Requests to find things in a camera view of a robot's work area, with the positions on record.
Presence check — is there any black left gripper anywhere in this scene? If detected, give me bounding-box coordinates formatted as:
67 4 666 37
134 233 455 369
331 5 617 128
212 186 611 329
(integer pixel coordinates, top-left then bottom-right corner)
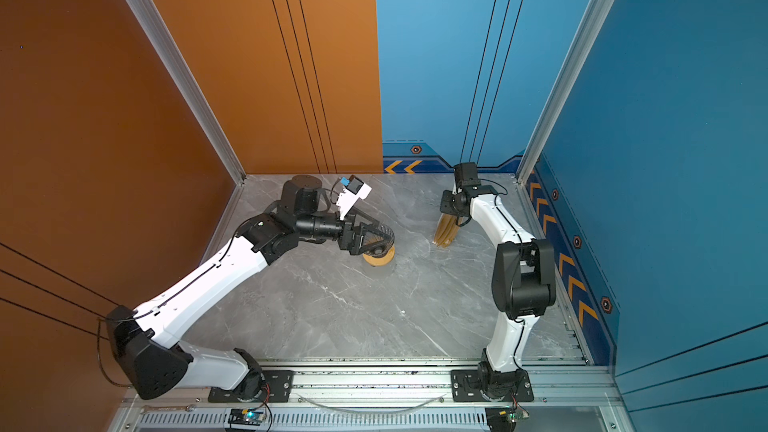
296 207 391 257

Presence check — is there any wooden ring dripper stand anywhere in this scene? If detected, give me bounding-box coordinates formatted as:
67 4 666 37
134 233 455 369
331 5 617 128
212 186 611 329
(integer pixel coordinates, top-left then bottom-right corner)
362 246 396 267

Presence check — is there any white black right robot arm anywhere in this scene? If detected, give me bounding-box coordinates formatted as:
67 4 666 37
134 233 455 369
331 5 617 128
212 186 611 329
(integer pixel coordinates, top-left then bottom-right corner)
433 162 557 403

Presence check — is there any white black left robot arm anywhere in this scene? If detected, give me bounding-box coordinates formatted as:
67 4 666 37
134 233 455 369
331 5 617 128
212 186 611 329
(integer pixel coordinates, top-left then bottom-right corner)
104 175 395 402

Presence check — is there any green circuit board left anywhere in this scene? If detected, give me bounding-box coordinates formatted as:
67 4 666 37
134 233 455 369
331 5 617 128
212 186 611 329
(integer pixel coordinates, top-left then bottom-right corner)
227 408 269 431

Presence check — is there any green circuit board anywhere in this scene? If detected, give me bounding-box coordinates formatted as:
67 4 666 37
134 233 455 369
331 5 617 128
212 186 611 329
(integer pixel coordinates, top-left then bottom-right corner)
485 408 530 432
227 408 269 431

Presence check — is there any green circuit board right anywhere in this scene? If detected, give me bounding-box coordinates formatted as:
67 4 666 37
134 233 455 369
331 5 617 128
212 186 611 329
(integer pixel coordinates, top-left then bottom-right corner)
485 408 530 432

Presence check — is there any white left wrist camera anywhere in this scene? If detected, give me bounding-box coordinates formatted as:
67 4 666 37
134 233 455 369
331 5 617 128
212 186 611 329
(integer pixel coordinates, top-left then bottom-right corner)
335 175 372 219

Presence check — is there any aluminium front rail frame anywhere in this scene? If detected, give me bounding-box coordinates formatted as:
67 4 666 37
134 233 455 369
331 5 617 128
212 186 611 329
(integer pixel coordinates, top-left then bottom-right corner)
110 359 634 431

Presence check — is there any clear cable loop on rail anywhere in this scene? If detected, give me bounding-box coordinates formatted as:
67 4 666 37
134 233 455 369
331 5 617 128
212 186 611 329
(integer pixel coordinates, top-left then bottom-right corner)
296 394 448 416

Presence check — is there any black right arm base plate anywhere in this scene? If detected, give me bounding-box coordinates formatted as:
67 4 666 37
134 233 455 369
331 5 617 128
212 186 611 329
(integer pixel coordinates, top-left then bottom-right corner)
450 369 534 403

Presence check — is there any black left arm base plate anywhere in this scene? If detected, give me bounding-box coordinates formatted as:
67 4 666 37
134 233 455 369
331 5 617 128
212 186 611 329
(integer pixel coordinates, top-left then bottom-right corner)
208 369 295 404

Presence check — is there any aluminium right corner post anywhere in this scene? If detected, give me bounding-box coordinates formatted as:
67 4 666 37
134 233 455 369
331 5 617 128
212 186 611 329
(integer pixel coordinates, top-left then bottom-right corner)
515 0 615 185

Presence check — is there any aluminium corner post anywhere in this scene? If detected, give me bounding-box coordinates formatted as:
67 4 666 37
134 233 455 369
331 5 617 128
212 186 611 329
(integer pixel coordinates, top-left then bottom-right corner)
515 0 615 185
97 0 248 186

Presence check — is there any aluminium left corner post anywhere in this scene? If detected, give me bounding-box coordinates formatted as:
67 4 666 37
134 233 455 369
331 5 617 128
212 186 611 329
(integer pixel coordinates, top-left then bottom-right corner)
97 0 248 186

